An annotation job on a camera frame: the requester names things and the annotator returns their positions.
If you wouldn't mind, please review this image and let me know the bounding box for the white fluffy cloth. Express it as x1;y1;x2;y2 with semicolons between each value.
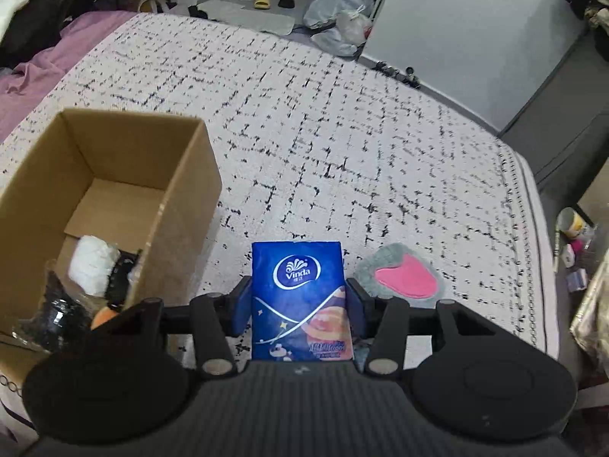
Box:
68;235;121;296

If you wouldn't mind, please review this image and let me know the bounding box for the dark grey nightstand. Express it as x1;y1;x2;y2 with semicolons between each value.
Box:
537;157;609;305

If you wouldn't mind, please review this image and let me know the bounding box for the black fuzzy hair tie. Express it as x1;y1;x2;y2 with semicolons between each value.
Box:
105;249;142;310

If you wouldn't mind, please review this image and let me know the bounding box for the grey plastic bag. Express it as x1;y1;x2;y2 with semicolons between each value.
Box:
303;0;376;34

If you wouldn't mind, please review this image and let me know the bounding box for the grey framed padded headboard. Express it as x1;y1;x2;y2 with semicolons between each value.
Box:
497;33;609;191

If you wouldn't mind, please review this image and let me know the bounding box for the grey floor mat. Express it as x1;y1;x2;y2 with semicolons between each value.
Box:
197;0;296;36

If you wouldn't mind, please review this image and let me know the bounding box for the cardboard box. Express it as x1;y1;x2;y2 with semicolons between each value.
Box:
0;109;223;386

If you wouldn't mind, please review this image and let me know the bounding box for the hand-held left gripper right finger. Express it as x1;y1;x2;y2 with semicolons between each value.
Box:
346;277;517;376

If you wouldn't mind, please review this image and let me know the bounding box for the black patterned white blanket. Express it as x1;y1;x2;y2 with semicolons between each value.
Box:
0;12;561;391

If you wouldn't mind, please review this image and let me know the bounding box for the small blue grey cloth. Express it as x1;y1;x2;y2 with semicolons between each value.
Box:
354;340;378;372

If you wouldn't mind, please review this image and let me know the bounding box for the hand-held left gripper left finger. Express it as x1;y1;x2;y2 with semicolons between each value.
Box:
88;275;254;377

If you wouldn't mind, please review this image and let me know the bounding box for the white yellow cup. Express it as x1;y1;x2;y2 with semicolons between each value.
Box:
556;207;595;241

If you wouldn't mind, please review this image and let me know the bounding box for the shiny patterned bag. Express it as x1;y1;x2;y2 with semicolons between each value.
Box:
568;248;609;372

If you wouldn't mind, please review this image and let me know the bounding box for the white plastic bag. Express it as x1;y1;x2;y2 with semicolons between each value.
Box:
309;10;374;57

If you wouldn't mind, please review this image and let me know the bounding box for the black clothes pile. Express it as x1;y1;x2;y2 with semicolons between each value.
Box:
0;0;136;70

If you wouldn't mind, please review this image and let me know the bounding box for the purple bed sheet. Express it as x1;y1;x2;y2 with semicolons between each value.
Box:
0;10;136;144

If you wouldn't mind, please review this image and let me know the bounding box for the blue tissue packet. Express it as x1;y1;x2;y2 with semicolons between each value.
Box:
251;241;354;361

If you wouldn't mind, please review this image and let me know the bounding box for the black item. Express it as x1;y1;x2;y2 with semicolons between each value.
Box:
12;259;98;352

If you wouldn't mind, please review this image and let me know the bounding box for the grey plush toy pink patch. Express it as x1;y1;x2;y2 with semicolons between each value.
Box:
358;243;448;302

